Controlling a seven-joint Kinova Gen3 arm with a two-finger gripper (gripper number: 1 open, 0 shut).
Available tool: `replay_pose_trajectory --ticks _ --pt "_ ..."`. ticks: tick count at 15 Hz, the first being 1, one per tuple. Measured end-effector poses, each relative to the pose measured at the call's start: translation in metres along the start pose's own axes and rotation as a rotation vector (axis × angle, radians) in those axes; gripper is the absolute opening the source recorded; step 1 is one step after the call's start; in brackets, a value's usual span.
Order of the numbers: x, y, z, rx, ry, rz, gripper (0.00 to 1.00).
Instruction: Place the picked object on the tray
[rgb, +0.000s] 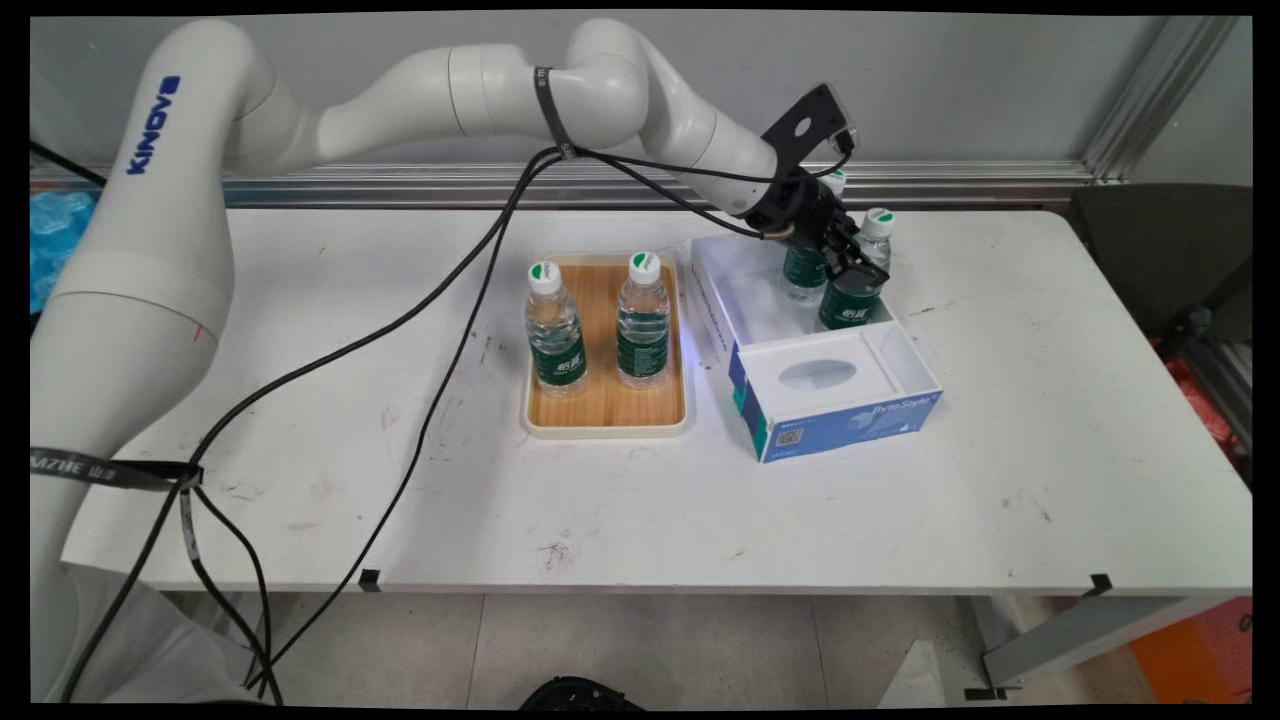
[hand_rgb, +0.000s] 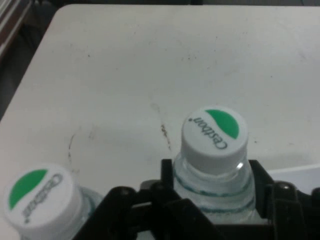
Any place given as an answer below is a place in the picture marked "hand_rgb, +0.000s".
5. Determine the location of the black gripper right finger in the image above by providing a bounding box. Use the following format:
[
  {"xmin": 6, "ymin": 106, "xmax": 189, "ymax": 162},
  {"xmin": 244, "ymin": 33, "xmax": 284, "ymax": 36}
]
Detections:
[{"xmin": 249, "ymin": 159, "xmax": 320, "ymax": 240}]

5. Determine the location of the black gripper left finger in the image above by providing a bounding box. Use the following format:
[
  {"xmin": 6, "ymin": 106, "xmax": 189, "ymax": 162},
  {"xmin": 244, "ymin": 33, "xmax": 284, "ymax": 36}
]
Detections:
[{"xmin": 74, "ymin": 158, "xmax": 218, "ymax": 240}]

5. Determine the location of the clear water bottle green label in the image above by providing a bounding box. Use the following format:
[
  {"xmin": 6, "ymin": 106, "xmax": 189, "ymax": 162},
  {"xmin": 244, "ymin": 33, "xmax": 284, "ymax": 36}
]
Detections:
[
  {"xmin": 172, "ymin": 106, "xmax": 263, "ymax": 226},
  {"xmin": 0, "ymin": 162, "xmax": 105, "ymax": 240}
]

